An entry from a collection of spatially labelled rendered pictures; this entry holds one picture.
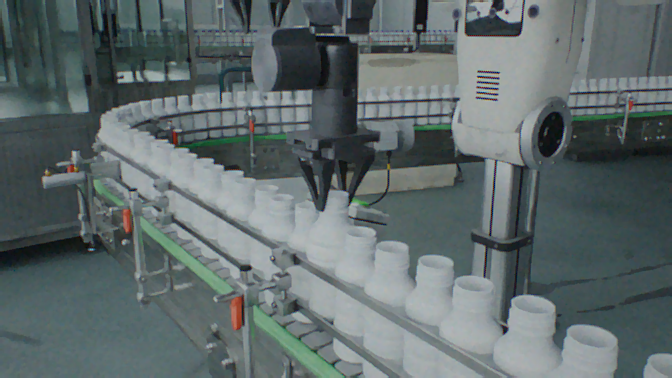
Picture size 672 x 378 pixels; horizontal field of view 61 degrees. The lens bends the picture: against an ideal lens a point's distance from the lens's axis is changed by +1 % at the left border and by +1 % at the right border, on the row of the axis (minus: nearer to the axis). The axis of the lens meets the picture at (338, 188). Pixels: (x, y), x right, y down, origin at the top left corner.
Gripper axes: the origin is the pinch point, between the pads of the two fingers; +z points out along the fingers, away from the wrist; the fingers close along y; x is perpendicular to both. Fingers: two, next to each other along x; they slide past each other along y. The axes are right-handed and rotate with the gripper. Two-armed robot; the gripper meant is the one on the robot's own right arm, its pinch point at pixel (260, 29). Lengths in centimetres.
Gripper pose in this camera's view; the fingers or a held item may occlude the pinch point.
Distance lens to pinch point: 113.5
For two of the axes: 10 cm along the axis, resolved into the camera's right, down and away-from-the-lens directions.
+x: 6.0, 2.2, -7.7
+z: 0.0, 9.6, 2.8
